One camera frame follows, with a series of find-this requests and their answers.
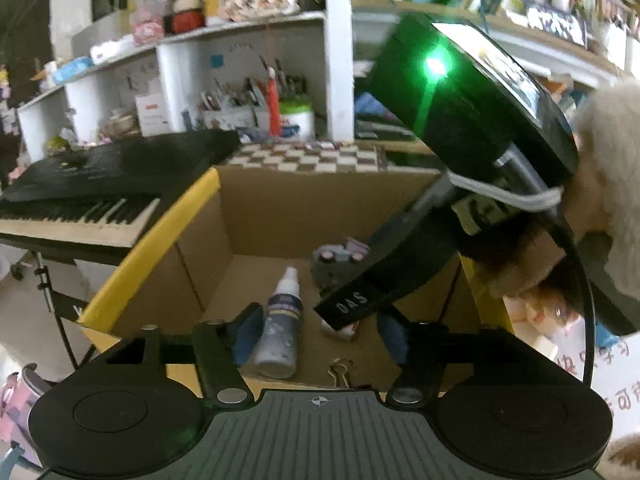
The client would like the white tissue pack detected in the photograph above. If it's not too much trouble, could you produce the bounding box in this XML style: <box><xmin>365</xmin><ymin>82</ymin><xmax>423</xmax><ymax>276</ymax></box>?
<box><xmin>90</xmin><ymin>40</ymin><xmax>136</xmax><ymax>63</ymax></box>

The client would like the small pink box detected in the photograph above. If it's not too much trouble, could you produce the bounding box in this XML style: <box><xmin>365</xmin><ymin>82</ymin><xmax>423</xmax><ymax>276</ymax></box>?
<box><xmin>131</xmin><ymin>7</ymin><xmax>166</xmax><ymax>46</ymax></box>

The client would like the cluttered pen holder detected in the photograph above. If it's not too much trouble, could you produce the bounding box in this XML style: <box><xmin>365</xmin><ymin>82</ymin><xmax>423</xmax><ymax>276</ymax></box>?
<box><xmin>200</xmin><ymin>75</ymin><xmax>266</xmax><ymax>131</ymax></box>

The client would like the grey toy truck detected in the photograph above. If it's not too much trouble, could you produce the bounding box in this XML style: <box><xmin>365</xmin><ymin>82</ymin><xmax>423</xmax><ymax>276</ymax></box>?
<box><xmin>311</xmin><ymin>240</ymin><xmax>372</xmax><ymax>292</ymax></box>

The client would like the blue tissue pack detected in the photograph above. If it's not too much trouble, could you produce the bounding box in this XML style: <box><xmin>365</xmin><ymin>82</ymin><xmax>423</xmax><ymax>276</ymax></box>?
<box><xmin>50</xmin><ymin>56</ymin><xmax>96</xmax><ymax>86</ymax></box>

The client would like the white spray bottle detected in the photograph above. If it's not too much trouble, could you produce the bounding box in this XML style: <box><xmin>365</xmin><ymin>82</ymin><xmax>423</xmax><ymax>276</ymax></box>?
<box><xmin>254</xmin><ymin>266</ymin><xmax>304</xmax><ymax>380</ymax></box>

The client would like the person's right hand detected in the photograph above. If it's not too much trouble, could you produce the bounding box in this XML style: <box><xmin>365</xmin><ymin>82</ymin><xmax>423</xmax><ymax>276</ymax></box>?
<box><xmin>462</xmin><ymin>222</ymin><xmax>571</xmax><ymax>311</ymax></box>

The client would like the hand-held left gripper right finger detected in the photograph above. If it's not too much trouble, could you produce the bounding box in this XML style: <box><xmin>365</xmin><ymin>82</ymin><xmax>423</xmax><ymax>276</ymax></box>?
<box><xmin>377</xmin><ymin>312</ymin><xmax>546</xmax><ymax>407</ymax></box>

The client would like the white shelf unit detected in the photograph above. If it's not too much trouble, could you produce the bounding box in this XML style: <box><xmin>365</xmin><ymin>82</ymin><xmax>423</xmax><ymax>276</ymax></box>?
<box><xmin>17</xmin><ymin>10</ymin><xmax>356</xmax><ymax>161</ymax></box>

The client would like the black keyboard stand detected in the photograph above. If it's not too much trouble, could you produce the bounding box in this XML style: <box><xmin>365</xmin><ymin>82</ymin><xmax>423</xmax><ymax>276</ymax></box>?
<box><xmin>30</xmin><ymin>250</ymin><xmax>101</xmax><ymax>371</ymax></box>

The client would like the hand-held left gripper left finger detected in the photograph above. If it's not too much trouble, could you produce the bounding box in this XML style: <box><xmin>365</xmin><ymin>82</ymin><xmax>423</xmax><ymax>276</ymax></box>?
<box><xmin>90</xmin><ymin>304</ymin><xmax>266</xmax><ymax>410</ymax></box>

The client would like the black binder clip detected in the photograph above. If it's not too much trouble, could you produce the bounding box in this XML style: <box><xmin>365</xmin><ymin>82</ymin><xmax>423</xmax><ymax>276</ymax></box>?
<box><xmin>326</xmin><ymin>357</ymin><xmax>355</xmax><ymax>390</ymax></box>

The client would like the green lid tub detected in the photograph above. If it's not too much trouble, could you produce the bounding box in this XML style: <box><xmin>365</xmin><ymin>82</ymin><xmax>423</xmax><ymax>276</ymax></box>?
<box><xmin>279</xmin><ymin>101</ymin><xmax>317</xmax><ymax>139</ymax></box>

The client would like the red round doll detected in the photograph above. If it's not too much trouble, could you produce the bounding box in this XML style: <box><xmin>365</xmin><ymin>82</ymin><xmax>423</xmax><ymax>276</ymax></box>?
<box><xmin>164</xmin><ymin>0</ymin><xmax>206</xmax><ymax>36</ymax></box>

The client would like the white red printed box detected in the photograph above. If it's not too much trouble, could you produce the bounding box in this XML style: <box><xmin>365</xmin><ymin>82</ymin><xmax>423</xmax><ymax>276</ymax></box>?
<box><xmin>135</xmin><ymin>92</ymin><xmax>172</xmax><ymax>136</ymax></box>

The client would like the yellow cardboard box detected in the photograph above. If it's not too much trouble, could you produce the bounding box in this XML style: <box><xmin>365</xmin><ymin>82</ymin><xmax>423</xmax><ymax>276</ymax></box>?
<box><xmin>77</xmin><ymin>165</ymin><xmax>518</xmax><ymax>396</ymax></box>

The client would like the grey box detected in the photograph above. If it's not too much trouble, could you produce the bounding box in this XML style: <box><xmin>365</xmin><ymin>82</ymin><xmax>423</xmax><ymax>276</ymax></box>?
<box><xmin>70</xmin><ymin>10</ymin><xmax>133</xmax><ymax>58</ymax></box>

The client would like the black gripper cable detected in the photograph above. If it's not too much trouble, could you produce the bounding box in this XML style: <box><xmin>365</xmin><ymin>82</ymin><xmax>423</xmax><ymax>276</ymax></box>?
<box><xmin>557</xmin><ymin>195</ymin><xmax>598</xmax><ymax>386</ymax></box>

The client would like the person's right forearm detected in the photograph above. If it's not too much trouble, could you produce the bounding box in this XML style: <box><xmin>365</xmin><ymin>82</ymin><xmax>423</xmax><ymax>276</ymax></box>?
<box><xmin>570</xmin><ymin>82</ymin><xmax>640</xmax><ymax>301</ymax></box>

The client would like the wooden chessboard box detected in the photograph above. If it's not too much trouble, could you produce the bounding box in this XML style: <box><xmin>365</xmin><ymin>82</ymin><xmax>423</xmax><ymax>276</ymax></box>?
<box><xmin>225</xmin><ymin>140</ymin><xmax>383</xmax><ymax>173</ymax></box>

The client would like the pink patterned cloth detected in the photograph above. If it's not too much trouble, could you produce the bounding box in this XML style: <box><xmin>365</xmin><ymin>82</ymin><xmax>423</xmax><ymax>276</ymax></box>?
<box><xmin>0</xmin><ymin>367</ymin><xmax>56</xmax><ymax>466</ymax></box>

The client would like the black keyboard piano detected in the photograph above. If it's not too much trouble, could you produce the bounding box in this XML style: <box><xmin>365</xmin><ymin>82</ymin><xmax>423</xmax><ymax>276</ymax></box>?
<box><xmin>0</xmin><ymin>129</ymin><xmax>242</xmax><ymax>263</ymax></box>

